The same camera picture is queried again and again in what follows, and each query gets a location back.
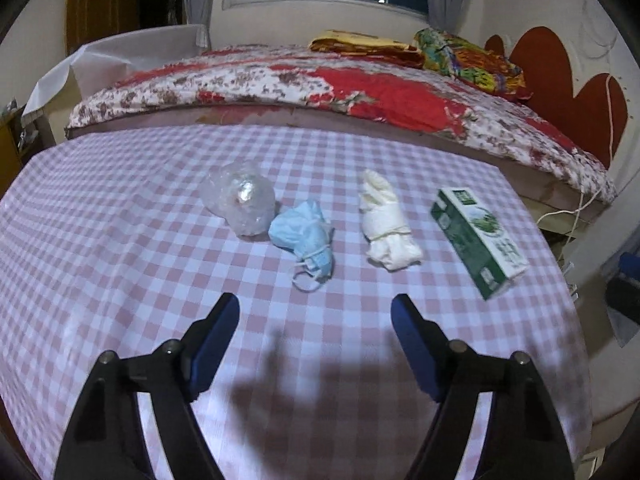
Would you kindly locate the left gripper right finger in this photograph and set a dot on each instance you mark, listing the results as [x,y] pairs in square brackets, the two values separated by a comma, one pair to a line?
[523,439]

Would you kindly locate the brown wooden door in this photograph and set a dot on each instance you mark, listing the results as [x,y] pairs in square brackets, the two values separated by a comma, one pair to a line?
[100,2]

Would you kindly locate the green white milk carton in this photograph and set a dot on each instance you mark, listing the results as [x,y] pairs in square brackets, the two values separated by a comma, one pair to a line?
[493,260]

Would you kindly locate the red floral bed quilt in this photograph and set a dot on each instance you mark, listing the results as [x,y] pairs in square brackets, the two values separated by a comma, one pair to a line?
[421,101]

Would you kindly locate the colourful patterned pillow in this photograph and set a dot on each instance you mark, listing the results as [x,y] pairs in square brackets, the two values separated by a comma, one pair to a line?
[487,71]

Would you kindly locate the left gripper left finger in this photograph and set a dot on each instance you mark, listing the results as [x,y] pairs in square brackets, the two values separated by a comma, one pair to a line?
[104,438]

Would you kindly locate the white tissue bundle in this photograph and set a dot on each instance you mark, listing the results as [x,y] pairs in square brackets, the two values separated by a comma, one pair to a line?
[383,223]

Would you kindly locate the red heart-shaped headboard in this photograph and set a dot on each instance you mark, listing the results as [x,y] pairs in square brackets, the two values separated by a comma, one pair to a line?
[592,118]

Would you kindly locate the white cloth covered furniture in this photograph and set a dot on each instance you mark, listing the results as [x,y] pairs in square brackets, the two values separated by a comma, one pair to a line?
[101,63]

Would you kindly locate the blue face mask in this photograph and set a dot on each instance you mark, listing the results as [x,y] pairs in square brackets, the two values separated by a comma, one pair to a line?
[304,232]

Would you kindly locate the pink checkered tablecloth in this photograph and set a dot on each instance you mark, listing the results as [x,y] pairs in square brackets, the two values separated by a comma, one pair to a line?
[106,244]

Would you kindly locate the yellow folded blanket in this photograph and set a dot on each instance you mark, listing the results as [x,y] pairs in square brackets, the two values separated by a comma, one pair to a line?
[376,48]

